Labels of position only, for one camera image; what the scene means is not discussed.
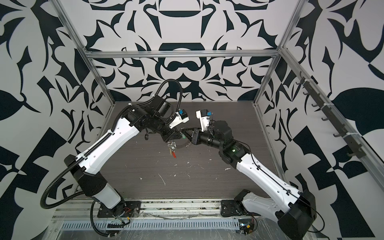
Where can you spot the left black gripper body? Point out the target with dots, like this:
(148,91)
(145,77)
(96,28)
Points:
(167,133)

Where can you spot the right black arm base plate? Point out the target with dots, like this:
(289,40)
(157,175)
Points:
(234,208)

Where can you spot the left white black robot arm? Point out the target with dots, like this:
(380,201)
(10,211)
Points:
(130,122)

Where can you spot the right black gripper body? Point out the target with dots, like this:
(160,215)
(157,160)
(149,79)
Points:
(198,140)

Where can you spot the white slotted cable duct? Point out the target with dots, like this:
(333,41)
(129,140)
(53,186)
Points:
(187,224)

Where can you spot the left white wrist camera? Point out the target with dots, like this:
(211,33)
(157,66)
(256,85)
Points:
(181,117)

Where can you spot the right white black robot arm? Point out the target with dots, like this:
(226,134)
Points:
(293,210)

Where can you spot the black wall hook rail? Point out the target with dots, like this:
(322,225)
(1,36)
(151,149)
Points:
(333,115)

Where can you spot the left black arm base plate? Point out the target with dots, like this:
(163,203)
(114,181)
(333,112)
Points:
(123,210)

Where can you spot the small green circuit board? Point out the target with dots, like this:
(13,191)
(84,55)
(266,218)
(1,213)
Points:
(247,226)

